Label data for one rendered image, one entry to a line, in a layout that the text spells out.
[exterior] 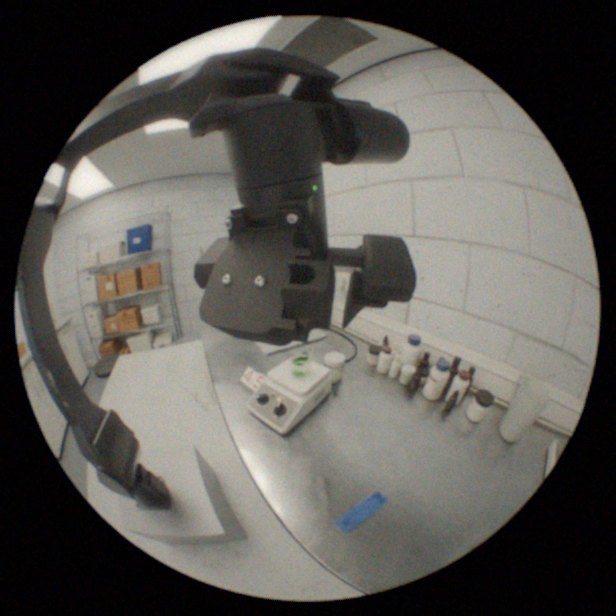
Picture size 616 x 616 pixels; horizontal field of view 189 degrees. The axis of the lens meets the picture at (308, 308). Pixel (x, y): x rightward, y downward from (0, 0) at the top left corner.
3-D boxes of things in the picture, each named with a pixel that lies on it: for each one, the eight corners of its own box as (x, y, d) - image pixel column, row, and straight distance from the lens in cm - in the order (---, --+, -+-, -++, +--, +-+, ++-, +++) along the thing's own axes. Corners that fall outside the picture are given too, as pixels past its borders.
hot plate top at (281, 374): (302, 396, 44) (302, 393, 43) (265, 376, 51) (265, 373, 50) (331, 371, 52) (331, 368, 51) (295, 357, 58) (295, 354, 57)
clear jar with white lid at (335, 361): (333, 386, 59) (335, 365, 54) (319, 377, 62) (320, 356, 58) (346, 378, 63) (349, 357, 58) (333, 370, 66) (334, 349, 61)
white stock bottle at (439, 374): (439, 388, 67) (451, 358, 62) (440, 401, 63) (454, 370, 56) (422, 386, 66) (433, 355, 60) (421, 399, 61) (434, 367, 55)
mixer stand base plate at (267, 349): (265, 355, 75) (265, 353, 74) (249, 335, 92) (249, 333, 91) (328, 336, 88) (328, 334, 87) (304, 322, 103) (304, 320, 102)
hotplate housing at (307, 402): (284, 438, 46) (280, 417, 40) (246, 411, 53) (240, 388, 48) (335, 389, 58) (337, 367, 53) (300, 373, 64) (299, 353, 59)
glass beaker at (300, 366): (286, 379, 48) (284, 351, 43) (294, 367, 52) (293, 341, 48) (310, 384, 47) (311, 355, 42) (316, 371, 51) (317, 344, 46)
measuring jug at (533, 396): (489, 407, 70) (511, 366, 63) (513, 406, 79) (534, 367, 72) (501, 452, 61) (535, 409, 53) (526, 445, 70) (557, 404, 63)
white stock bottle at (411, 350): (399, 376, 67) (408, 342, 61) (394, 364, 73) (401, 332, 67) (418, 375, 70) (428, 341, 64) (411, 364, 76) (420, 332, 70)
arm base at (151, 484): (137, 509, 36) (110, 489, 31) (133, 477, 38) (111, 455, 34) (174, 509, 32) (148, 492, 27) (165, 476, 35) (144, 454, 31)
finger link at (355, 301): (345, 256, 19) (340, 304, 14) (383, 259, 19) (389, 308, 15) (344, 304, 24) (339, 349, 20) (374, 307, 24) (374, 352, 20)
